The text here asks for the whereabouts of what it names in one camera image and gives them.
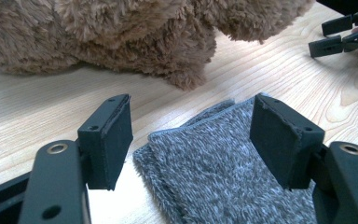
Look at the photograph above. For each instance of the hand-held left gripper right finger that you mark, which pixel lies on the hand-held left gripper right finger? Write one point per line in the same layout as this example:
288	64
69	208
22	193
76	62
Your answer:
276	140

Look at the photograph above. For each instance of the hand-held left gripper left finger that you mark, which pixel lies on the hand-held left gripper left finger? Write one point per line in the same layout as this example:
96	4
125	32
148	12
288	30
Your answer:
105	146

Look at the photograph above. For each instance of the grey fuzzy cloth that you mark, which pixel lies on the grey fuzzy cloth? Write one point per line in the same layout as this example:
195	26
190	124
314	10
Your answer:
217	174

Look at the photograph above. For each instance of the brown plush bear toy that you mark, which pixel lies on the brown plush bear toy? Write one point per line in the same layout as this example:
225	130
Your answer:
112	34

